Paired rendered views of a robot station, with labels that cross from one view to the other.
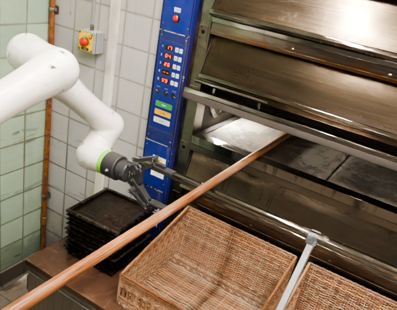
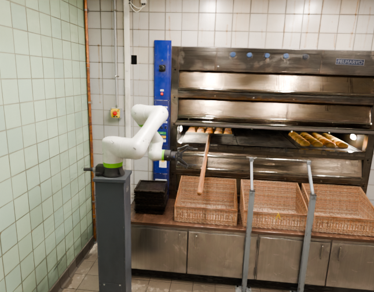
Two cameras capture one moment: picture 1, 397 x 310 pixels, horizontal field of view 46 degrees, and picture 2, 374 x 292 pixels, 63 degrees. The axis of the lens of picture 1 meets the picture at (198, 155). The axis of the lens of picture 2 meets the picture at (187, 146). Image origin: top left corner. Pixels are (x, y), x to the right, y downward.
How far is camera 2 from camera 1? 1.36 m
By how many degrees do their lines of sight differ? 23
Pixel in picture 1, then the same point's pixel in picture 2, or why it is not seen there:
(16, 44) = (139, 108)
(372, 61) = (246, 94)
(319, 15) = (223, 81)
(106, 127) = (159, 140)
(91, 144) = (156, 149)
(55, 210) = not seen: hidden behind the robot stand
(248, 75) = (198, 110)
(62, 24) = (95, 108)
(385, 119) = (256, 113)
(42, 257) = not seen: hidden behind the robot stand
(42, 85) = (162, 119)
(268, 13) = (202, 84)
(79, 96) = not seen: hidden behind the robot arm
